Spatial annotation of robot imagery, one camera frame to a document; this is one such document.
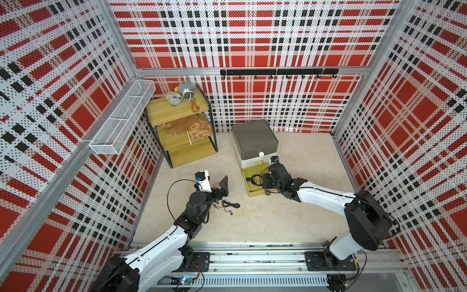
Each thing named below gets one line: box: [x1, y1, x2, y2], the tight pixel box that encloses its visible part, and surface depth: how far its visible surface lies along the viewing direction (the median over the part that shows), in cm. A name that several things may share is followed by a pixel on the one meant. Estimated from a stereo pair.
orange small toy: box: [190, 100, 201, 112], surface depth 88 cm
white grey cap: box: [166, 91, 183, 106], surface depth 86 cm
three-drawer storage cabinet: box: [232, 119, 279, 184], surface depth 95 cm
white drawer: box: [240, 152, 278, 169], surface depth 95 cm
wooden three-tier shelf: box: [143, 84, 219, 169], surface depth 92 cm
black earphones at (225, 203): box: [221, 199, 241, 216], surface depth 92 cm
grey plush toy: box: [177, 77, 196, 101], surface depth 88 cm
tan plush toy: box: [158, 114, 213, 140], surface depth 91 cm
